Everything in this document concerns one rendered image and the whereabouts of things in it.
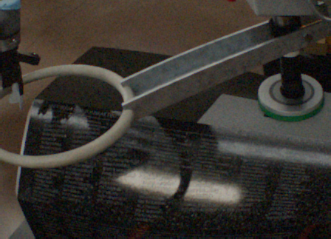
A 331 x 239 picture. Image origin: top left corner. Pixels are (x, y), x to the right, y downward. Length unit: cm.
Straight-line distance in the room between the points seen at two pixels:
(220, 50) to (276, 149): 29
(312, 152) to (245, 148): 20
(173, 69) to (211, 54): 10
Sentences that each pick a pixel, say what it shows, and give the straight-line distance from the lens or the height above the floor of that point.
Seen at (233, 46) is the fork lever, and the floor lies 98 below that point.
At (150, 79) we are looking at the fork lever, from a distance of 172.
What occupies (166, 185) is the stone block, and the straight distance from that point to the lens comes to 171.
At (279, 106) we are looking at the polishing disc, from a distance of 168.
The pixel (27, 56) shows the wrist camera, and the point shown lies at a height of 101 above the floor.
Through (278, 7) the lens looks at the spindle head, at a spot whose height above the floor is 115.
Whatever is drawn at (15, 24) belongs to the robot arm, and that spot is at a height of 114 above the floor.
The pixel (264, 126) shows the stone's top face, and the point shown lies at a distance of 166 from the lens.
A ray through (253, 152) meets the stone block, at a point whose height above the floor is 79.
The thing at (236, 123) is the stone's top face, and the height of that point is 82.
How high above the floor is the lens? 172
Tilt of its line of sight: 31 degrees down
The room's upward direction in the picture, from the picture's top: 10 degrees counter-clockwise
